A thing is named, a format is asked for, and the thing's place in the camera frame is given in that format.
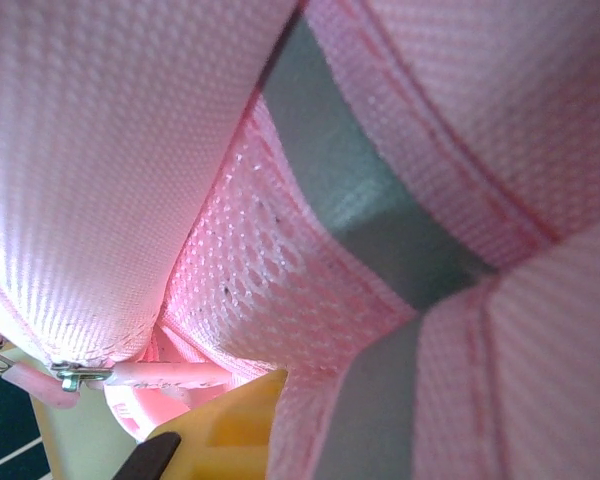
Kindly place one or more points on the pink student backpack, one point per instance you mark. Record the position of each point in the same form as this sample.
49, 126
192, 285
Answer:
80, 150

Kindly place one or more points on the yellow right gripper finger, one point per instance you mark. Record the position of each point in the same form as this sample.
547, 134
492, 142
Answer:
230, 425

